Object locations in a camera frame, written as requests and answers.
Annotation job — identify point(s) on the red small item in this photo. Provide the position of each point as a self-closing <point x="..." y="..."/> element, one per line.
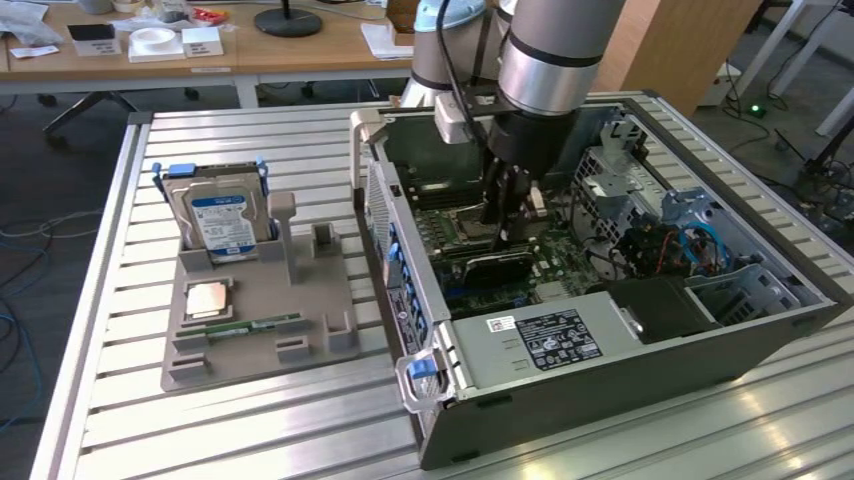
<point x="208" y="17"/>

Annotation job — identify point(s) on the white card with red print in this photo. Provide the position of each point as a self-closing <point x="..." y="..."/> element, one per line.
<point x="33" y="51"/>

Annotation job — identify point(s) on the blue expansion slot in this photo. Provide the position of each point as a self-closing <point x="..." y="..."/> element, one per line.
<point x="455" y="291"/>

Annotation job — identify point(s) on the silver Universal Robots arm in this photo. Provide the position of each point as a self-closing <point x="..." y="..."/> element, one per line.
<point x="547" y="75"/>

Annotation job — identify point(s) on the green motherboard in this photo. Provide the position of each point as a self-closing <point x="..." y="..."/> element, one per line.
<point x="554" y="260"/>

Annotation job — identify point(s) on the device with green light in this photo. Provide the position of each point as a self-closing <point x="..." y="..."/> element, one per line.
<point x="755" y="108"/>

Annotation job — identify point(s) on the white paper stack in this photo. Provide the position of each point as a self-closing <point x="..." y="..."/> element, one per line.
<point x="387" y="42"/>

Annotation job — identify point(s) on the white wall unit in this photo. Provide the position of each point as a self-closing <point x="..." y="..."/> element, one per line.
<point x="723" y="87"/>

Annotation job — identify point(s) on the white desk frame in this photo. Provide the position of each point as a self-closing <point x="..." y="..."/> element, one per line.
<point x="767" y="50"/>

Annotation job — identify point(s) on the black round lamp base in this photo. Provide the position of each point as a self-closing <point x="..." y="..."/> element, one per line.
<point x="288" y="24"/>

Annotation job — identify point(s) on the clear plastic bag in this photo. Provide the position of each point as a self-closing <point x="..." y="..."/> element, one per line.
<point x="27" y="25"/>

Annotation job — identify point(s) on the silver chipset heatsink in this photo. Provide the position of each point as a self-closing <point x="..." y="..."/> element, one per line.
<point x="552" y="291"/>

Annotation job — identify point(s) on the metal disk bay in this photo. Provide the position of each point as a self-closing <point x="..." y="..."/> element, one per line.
<point x="754" y="295"/>

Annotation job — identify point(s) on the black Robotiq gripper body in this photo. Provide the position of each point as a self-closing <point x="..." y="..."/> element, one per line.
<point x="530" y="140"/>

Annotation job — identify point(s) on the hard disk with blue label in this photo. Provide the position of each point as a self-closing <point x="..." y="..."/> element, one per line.
<point x="220" y="220"/>

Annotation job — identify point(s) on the grey plastic parts rack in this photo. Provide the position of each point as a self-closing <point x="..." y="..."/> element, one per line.
<point x="267" y="300"/>

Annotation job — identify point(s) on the CPU socket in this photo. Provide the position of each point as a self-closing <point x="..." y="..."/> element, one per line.
<point x="467" y="227"/>

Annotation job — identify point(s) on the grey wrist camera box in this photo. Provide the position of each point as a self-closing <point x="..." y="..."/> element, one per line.
<point x="450" y="120"/>

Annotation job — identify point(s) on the brown cardboard box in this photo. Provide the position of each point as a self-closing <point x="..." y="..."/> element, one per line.
<point x="400" y="15"/>

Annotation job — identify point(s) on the white box with tape roll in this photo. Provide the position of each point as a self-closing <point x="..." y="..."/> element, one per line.
<point x="156" y="45"/>

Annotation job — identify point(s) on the CPU with copper lid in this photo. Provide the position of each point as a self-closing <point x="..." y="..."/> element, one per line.
<point x="203" y="300"/>

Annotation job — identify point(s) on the installed RAM stick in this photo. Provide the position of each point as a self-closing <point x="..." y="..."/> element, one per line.
<point x="456" y="256"/>

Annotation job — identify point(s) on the black tripod stand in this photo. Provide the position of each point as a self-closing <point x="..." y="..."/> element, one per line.
<point x="823" y="165"/>

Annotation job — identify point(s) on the green RAM stick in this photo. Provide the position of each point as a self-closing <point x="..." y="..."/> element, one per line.
<point x="233" y="327"/>

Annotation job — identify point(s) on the black graphics card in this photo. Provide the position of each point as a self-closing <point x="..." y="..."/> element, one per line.
<point x="500" y="270"/>

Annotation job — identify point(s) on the plain white box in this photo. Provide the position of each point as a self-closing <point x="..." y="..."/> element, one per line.
<point x="201" y="42"/>

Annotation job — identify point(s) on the white box with black top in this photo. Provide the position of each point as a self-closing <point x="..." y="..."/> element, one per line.
<point x="93" y="40"/>

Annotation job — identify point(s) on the grey power supply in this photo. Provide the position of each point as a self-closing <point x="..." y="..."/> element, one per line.
<point x="494" y="360"/>

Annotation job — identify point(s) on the wooden desk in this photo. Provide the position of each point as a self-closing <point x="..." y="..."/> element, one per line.
<point x="300" y="55"/>

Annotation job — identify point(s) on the wooden cabinet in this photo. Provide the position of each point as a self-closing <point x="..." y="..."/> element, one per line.
<point x="701" y="70"/>

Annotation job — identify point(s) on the grey open PC case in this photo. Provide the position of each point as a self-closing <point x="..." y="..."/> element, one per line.
<point x="600" y="400"/>

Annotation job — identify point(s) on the black chair base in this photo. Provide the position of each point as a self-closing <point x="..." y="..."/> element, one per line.
<point x="73" y="112"/>

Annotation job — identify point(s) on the metal socket cover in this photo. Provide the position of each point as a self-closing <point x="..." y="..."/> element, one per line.
<point x="539" y="202"/>

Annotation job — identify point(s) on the blue case latch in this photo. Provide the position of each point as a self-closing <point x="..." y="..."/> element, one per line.
<point x="420" y="372"/>

